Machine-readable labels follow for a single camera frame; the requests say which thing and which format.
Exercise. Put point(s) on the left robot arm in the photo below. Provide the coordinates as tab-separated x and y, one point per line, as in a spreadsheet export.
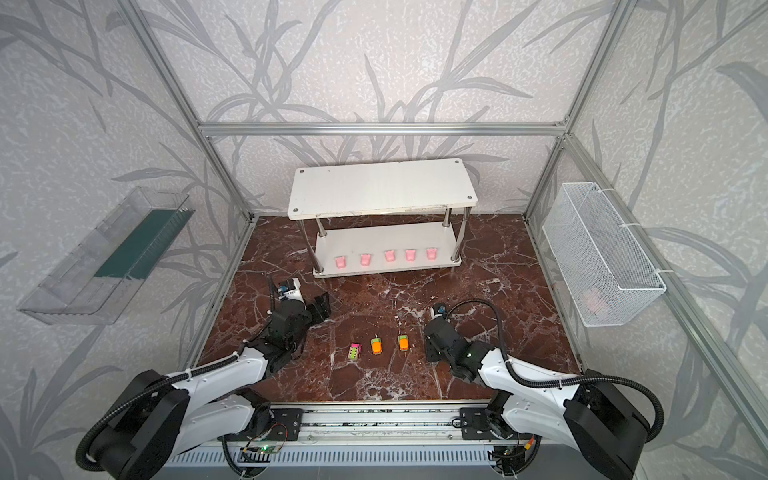
102	449

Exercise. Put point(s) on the clear plastic wall bin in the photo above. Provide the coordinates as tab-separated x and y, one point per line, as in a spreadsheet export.
95	282

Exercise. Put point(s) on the green pink toy car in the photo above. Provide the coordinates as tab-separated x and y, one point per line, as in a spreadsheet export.
354	351

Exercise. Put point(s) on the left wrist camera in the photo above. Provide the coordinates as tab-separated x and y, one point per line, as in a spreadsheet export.
289	290

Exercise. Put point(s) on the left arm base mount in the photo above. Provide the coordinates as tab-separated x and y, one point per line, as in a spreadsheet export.
282	424

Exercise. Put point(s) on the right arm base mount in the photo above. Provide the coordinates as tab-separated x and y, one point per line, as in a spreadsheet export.
480	424

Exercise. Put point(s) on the pink item in basket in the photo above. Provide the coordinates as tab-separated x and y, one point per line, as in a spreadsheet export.
595	303

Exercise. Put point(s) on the white wire mesh basket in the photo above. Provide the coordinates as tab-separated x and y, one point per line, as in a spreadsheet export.
595	248

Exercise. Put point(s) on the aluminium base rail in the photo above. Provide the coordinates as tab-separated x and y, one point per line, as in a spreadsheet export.
372	423

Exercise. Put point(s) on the orange toy car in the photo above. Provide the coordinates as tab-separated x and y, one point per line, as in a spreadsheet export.
403	342
376	346

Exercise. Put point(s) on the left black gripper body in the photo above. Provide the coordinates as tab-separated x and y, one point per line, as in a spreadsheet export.
298	303

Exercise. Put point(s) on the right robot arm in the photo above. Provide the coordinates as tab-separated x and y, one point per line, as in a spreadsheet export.
608	419

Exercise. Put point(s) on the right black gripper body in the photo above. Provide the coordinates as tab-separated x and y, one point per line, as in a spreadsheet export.
432	334

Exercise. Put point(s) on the white two-tier shelf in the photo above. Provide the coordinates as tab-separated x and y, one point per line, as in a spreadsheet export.
374	189

